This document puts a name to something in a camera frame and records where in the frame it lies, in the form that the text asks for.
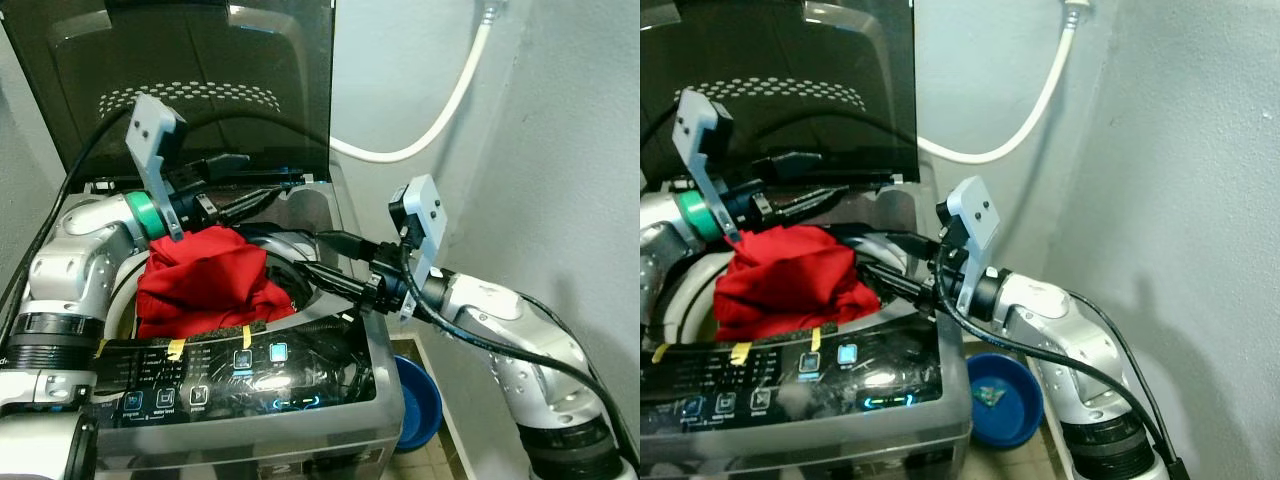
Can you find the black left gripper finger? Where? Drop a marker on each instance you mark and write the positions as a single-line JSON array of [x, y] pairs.
[[780, 163], [805, 203], [228, 163], [250, 203]]

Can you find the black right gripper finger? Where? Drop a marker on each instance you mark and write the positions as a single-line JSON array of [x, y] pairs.
[[350, 243], [335, 283], [890, 280], [905, 246]]

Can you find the red garment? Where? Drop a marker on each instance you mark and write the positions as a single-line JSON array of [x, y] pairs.
[[790, 280], [210, 280]]

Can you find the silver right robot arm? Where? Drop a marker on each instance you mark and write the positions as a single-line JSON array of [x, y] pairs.
[[510, 320], [1060, 320]]

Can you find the grey top-load washing machine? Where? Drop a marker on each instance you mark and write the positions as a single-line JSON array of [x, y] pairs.
[[260, 445], [830, 445]]

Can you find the dark tinted washer lid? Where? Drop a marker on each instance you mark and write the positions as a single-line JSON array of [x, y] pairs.
[[800, 50], [200, 50]]

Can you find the blue plastic basin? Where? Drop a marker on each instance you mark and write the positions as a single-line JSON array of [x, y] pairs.
[[1000, 425], [420, 400]]

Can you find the yellow white teal cloth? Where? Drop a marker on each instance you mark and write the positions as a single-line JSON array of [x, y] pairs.
[[992, 395]]

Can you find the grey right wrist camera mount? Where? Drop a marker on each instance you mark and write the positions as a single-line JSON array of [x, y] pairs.
[[425, 205], [975, 215]]

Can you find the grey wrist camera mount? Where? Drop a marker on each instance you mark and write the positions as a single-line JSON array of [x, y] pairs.
[[700, 128], [425, 205], [152, 130], [975, 215]]

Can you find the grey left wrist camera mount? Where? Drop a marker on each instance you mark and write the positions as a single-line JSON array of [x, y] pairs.
[[152, 130], [700, 128]]

